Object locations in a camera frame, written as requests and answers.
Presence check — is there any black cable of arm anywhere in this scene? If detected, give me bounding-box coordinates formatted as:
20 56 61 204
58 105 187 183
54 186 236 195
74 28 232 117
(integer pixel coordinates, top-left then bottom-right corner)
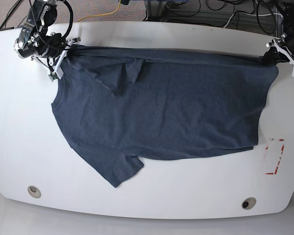
61 0 74 42
256 0 285 35

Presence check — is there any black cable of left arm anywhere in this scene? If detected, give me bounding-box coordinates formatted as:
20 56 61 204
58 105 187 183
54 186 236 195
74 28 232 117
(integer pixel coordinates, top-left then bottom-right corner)
256 0 285 35

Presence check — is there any yellow cable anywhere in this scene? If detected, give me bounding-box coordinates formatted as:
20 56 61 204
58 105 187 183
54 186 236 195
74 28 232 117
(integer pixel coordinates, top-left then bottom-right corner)
77 0 121 23

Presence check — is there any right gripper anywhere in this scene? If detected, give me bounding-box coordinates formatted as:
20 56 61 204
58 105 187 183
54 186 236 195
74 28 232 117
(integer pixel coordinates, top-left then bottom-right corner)
39 36 67 64

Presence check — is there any table cable grommet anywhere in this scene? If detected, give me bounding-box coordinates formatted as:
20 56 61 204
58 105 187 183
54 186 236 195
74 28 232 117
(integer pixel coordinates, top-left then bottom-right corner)
242 197 257 210
27 186 41 199

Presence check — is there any aluminium frame structure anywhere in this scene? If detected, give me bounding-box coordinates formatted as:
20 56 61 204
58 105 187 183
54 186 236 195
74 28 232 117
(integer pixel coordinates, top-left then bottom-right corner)
143 0 279 37

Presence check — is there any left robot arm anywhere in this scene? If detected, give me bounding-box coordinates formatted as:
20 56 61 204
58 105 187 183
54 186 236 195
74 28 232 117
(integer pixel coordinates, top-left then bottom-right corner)
257 0 294 66

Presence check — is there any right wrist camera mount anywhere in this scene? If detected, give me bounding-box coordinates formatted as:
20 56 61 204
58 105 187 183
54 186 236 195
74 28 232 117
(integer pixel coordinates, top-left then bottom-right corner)
30 37 82 81

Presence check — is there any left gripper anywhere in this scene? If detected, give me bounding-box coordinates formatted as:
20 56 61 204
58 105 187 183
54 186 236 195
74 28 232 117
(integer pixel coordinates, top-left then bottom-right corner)
262 34 294 66

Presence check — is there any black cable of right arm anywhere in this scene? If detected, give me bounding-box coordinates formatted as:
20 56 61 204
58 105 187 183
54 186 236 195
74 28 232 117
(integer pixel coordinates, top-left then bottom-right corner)
61 0 74 42

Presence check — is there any left table cable grommet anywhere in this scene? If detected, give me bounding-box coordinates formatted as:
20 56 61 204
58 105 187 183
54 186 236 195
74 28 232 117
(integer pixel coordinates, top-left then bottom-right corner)
27 186 41 199

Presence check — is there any right table cable grommet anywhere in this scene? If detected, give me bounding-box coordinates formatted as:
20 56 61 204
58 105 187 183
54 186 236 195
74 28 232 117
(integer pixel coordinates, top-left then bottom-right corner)
242 197 257 210

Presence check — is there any dark blue t-shirt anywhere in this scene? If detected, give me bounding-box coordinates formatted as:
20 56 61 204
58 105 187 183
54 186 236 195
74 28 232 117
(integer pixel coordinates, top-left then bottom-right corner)
52 45 278 187

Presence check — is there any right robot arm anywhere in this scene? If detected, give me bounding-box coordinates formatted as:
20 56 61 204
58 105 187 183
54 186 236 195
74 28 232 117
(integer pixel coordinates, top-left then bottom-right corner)
14 0 74 59

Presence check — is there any red tape rectangle marking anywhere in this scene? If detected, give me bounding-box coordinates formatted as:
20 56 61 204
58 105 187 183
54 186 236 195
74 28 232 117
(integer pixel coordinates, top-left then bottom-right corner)
263 139 285 175

